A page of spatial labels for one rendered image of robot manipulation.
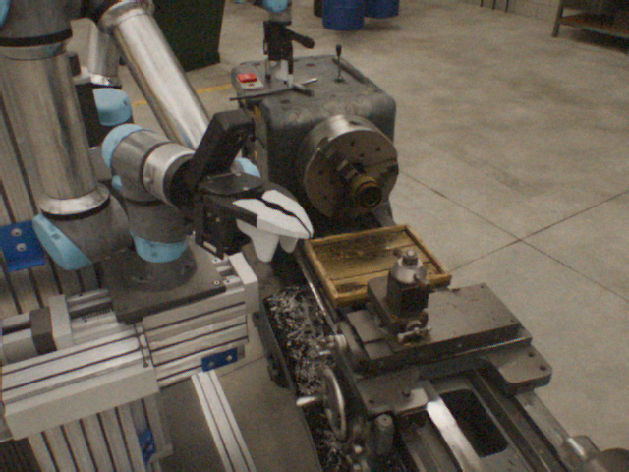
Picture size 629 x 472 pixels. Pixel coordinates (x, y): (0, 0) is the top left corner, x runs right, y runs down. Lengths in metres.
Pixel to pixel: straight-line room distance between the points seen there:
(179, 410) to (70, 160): 1.39
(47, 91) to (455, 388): 1.07
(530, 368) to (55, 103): 1.14
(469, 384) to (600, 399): 1.36
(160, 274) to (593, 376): 2.13
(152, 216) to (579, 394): 2.24
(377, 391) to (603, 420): 1.52
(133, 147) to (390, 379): 0.83
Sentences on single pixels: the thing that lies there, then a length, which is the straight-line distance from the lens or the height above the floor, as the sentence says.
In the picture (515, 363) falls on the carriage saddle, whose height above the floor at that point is 0.90.
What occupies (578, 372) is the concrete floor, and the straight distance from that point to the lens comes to 2.86.
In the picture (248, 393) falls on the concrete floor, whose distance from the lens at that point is 2.53.
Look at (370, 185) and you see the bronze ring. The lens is 1.66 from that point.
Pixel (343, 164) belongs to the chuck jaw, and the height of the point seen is 1.15.
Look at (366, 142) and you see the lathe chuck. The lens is 1.75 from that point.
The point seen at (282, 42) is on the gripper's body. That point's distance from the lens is 1.88.
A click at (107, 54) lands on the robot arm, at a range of 1.69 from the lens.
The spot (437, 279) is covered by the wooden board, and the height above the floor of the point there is 0.90.
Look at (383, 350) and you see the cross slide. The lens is 1.34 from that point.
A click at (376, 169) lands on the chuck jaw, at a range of 1.77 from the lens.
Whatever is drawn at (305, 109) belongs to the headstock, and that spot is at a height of 1.24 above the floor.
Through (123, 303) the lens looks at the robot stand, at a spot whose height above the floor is 1.16.
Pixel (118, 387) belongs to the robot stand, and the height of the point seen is 1.05.
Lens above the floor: 1.90
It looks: 33 degrees down
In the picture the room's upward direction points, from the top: straight up
